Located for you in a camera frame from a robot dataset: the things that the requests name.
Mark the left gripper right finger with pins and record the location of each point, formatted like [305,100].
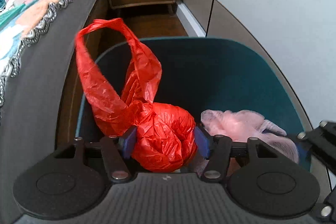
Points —
[216,149]

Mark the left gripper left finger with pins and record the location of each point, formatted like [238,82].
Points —
[115,150]

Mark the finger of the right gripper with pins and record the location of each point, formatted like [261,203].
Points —
[320,142]

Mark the red plastic bag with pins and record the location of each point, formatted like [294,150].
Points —
[165,133]

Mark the dark teal trash bin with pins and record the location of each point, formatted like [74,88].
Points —
[201,74]

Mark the bed with grey mattress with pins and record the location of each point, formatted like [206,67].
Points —
[32,98]

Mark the white sliding wardrobe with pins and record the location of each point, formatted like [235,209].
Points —
[299,36]

